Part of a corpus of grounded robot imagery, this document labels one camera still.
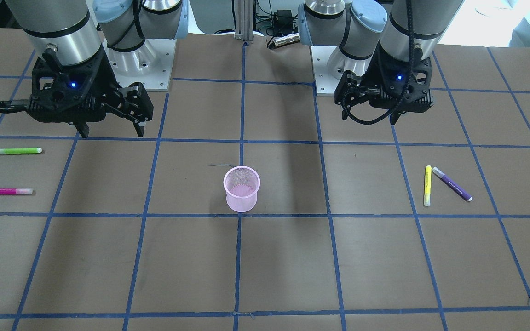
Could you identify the green marker pen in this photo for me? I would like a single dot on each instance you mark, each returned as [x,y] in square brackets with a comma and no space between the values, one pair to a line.
[20,151]

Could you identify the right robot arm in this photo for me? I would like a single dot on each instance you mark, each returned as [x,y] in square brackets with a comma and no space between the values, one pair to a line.
[76,31]

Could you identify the purple marker pen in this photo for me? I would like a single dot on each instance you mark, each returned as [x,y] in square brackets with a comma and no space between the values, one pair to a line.
[452,185]

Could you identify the yellow marker pen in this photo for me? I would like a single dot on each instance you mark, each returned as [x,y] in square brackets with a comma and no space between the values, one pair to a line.
[427,186]

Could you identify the pink mesh cup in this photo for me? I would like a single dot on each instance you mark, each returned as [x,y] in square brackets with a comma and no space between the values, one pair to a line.
[241,185]

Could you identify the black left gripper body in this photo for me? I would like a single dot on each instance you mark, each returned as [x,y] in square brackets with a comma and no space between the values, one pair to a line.
[377,72]

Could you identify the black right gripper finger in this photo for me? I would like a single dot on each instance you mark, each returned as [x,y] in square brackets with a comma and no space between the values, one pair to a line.
[83,129]
[139,126]

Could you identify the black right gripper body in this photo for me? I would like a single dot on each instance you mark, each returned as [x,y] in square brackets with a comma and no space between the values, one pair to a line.
[103,75]

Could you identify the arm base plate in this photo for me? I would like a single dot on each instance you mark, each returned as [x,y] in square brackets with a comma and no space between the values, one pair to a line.
[151,64]
[327,73]

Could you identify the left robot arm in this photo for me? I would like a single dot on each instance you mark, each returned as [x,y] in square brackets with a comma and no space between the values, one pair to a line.
[359,26]

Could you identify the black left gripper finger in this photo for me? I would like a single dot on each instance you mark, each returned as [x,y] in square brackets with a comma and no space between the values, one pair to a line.
[394,116]

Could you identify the pink marker pen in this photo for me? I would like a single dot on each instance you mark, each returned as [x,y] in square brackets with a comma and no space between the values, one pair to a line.
[16,191]

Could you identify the aluminium frame post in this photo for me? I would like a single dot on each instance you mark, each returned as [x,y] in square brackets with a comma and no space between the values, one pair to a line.
[243,20]

